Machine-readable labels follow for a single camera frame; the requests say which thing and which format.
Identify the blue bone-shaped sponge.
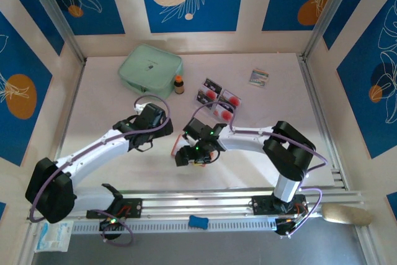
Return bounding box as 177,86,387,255
188,214,209,229

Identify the perforated metal cable tray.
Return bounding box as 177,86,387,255
71,218,277,235

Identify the colourful small packet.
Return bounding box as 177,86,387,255
249,68,269,88

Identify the red and white packet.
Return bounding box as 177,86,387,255
213,102,237,122

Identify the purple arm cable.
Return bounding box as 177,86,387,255
29,94,172,249
189,102,329,238

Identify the gold metallic oval object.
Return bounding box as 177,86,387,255
321,204,373,227

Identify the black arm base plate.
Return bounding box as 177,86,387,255
251,195,308,217
86,198,143,220

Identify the aluminium frame post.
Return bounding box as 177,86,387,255
21,0,87,65
301,0,364,61

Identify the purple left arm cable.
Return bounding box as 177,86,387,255
29,94,172,249

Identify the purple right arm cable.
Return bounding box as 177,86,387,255
189,102,329,238

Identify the grey metal plate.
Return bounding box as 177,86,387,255
30,233,368,265

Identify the aluminium extrusion rail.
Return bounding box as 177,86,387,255
26,187,364,221

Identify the mint green zip pouch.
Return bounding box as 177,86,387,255
117,43,184,102

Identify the white gauze packet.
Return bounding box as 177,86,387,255
33,220,74,253

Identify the aluminium side rail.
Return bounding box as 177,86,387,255
45,60,87,197
297,55,348,191

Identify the red and white credit card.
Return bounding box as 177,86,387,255
220,89,243,107
195,89,220,105
203,78,223,92

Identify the brown bottle orange cap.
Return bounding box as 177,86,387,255
173,75,185,95

